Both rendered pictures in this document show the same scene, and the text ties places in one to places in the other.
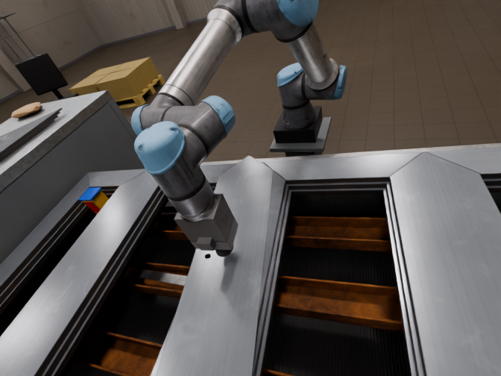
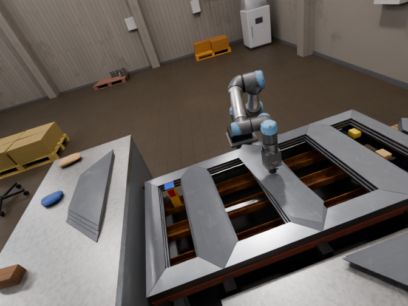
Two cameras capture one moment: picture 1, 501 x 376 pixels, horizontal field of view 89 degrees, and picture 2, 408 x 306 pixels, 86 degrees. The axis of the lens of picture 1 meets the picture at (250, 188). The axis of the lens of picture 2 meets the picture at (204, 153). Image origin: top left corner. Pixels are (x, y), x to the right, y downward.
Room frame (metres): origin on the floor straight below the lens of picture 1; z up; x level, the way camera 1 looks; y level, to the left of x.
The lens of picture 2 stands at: (-0.22, 0.87, 1.78)
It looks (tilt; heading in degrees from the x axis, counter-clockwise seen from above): 35 degrees down; 328
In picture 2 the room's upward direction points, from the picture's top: 17 degrees counter-clockwise
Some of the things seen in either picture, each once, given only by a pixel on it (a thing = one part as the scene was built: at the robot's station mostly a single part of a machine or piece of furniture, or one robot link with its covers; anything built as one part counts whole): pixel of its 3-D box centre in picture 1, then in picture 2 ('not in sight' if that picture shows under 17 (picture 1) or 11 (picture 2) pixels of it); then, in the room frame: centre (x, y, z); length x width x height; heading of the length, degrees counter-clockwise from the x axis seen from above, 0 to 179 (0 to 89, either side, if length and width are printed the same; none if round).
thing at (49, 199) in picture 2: not in sight; (51, 198); (1.13, 1.10, 1.06); 0.12 x 0.10 x 0.03; 77
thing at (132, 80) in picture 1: (118, 86); (24, 150); (4.97, 1.52, 0.23); 1.37 x 0.94 x 0.45; 56
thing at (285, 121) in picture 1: (297, 109); not in sight; (1.00, -0.31, 0.80); 0.15 x 0.15 x 0.10
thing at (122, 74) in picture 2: not in sight; (111, 78); (8.19, -1.54, 0.17); 1.19 x 0.83 x 0.34; 55
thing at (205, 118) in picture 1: (199, 126); (261, 123); (0.45, 0.05, 1.15); 0.11 x 0.11 x 0.08; 46
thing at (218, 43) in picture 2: not in sight; (210, 47); (6.07, -4.56, 0.22); 1.22 x 0.87 x 0.44; 55
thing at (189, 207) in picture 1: (189, 194); (269, 145); (0.37, 0.11, 1.07); 0.08 x 0.08 x 0.05
